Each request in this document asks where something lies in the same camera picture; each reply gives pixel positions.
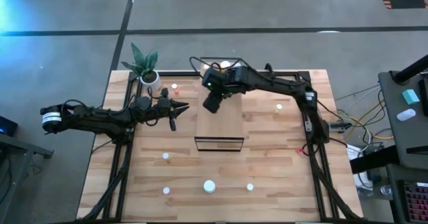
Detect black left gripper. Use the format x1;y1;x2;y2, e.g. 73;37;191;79
152;88;191;118

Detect large white aspirin bottle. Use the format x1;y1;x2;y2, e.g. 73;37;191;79
203;179;217;194

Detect green plant in white pot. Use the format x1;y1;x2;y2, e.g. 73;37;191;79
120;42;162;93

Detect black power adapter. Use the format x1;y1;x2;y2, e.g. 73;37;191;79
329;120;352;131

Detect white power strip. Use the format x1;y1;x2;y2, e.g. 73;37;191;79
346;143;364;161

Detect grey metal side table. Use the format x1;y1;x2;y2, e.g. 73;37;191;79
0;133;54;215

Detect black device with blue light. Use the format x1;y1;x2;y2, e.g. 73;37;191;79
0;116;19;138

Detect grey side desk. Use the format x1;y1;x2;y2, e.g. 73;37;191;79
377;70;428;170

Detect white oblong object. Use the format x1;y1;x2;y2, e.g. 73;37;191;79
396;108;417;122

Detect teal box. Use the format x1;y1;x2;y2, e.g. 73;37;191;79
402;89;421;105

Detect backlit keyboard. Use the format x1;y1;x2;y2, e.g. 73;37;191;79
403;181;428;223

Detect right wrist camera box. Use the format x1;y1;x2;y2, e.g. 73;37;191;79
202;92;224;114

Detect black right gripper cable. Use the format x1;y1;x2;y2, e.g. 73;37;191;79
189;55;250;80

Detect black aluminium table frame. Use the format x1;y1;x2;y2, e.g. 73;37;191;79
80;70;362;223

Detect wooden shelf, black metal frame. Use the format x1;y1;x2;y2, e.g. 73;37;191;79
193;56;245;152

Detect yellow cable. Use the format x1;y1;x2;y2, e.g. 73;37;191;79
347;106;395;141

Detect black round post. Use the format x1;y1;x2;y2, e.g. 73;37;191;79
393;55;428;84

